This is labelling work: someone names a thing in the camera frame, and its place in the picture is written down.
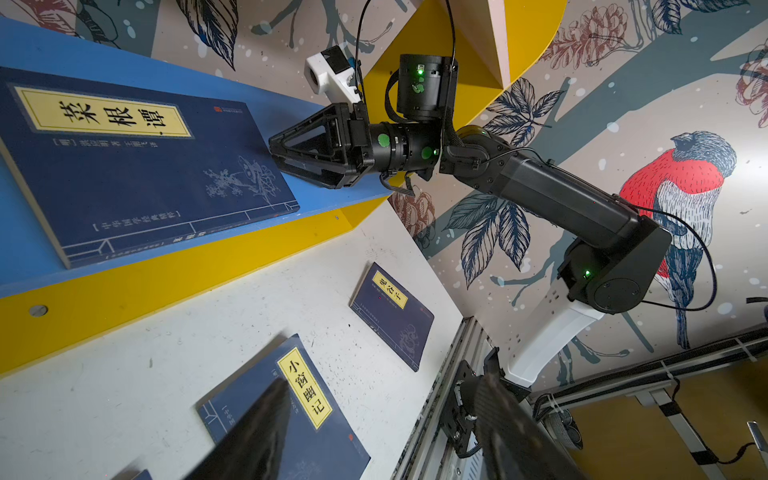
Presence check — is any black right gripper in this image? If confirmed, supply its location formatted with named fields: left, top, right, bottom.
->
left=268, top=102, right=441, bottom=189

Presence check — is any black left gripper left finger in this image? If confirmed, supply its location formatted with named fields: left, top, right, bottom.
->
left=186, top=379, right=291, bottom=480

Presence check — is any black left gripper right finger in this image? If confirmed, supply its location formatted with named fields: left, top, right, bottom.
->
left=474, top=374, right=585, bottom=480

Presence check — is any navy book yellow label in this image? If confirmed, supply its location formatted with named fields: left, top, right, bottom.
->
left=131, top=470, right=152, bottom=480

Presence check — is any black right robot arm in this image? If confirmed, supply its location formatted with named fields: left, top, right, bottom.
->
left=269, top=48, right=671, bottom=387

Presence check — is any yellow blue pink bookshelf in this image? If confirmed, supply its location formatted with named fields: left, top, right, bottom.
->
left=1, top=1, right=566, bottom=374

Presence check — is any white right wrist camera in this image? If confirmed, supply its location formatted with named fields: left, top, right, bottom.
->
left=304, top=45, right=361, bottom=107

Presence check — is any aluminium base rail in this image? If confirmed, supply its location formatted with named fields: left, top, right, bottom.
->
left=389, top=316, right=541, bottom=480

